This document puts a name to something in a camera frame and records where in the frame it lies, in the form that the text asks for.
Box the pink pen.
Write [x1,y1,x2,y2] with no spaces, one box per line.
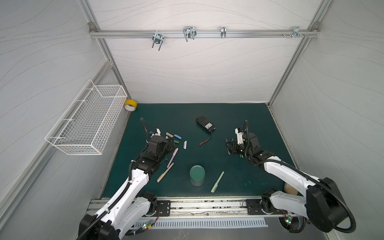
[167,148,179,168]

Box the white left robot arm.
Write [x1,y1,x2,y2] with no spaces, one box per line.
[77,119,176,240]

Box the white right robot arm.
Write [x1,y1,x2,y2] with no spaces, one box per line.
[226,121,357,234]

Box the light green pen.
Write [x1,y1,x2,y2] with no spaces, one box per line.
[211,171,225,193]

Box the black battery box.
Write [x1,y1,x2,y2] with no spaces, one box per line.
[196,117,216,133]

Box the green lidded round container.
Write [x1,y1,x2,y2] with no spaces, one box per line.
[189,165,206,187]

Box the yellow tape roll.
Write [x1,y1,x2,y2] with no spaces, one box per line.
[124,100,138,112]

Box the cork sanding block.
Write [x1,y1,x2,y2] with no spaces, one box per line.
[284,183,298,196]

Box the metal u-bolt clamp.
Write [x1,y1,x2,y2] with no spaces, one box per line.
[152,33,164,51]

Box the metal hook clamp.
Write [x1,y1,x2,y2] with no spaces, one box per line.
[183,26,197,42]

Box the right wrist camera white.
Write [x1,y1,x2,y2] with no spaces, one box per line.
[235,128,244,145]

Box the red black wire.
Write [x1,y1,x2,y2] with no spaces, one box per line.
[199,131,213,147]

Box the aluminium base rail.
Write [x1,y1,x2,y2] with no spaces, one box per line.
[86,196,301,217]

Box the white wire basket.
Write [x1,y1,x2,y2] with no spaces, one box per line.
[45,80,128,156]

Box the small metal ring clamp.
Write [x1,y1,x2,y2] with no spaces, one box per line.
[221,27,227,39]

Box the metal bracket clamp right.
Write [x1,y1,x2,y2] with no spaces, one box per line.
[282,27,309,39]

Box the aluminium cross rail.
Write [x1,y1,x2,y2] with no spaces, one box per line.
[90,29,321,39]

